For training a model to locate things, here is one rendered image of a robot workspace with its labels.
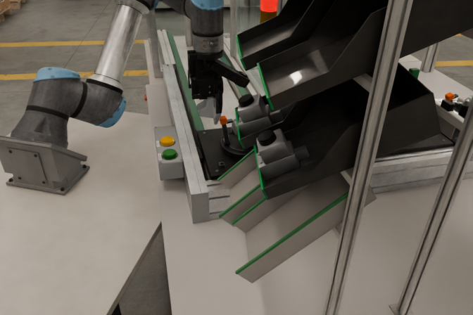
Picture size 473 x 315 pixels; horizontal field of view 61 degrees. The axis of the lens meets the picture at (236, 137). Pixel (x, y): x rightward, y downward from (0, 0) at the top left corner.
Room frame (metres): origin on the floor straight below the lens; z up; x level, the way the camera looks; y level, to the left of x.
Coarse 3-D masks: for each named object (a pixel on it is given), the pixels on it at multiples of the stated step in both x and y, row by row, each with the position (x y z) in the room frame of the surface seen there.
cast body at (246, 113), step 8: (248, 96) 0.68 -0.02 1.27; (256, 96) 0.69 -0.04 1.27; (240, 104) 0.68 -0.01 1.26; (248, 104) 0.67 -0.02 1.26; (256, 104) 0.66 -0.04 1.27; (264, 104) 0.69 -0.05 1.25; (240, 112) 0.67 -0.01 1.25; (248, 112) 0.66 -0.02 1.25; (256, 112) 0.66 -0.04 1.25; (264, 112) 0.67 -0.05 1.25; (272, 112) 0.68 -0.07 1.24; (280, 112) 0.68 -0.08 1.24; (240, 120) 0.68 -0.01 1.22; (248, 120) 0.66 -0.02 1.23; (256, 120) 0.66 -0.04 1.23; (264, 120) 0.66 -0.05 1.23; (272, 120) 0.68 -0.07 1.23; (280, 120) 0.68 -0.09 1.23; (240, 128) 0.67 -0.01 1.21; (248, 128) 0.67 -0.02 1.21; (256, 128) 0.66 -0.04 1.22; (264, 128) 0.66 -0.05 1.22
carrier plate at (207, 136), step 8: (200, 136) 1.02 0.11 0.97; (208, 136) 1.03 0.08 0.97; (216, 136) 1.03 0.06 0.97; (200, 144) 1.00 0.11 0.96; (208, 144) 0.98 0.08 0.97; (216, 144) 0.98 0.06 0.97; (208, 152) 0.94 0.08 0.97; (216, 152) 0.94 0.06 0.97; (208, 160) 0.90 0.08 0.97; (216, 160) 0.90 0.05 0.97; (224, 160) 0.90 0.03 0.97; (232, 160) 0.90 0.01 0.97; (208, 168) 0.86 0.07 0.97; (216, 168) 0.86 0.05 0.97; (224, 168) 0.87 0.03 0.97; (216, 176) 0.83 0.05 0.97
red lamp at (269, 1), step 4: (264, 0) 1.17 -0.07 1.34; (268, 0) 1.16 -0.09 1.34; (272, 0) 1.16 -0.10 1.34; (276, 0) 1.17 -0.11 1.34; (260, 4) 1.18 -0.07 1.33; (264, 4) 1.17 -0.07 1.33; (268, 4) 1.16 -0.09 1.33; (272, 4) 1.16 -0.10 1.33; (276, 4) 1.17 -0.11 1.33; (260, 8) 1.18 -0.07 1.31; (264, 8) 1.17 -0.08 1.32; (268, 8) 1.16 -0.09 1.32; (272, 8) 1.16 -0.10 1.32; (276, 8) 1.17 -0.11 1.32
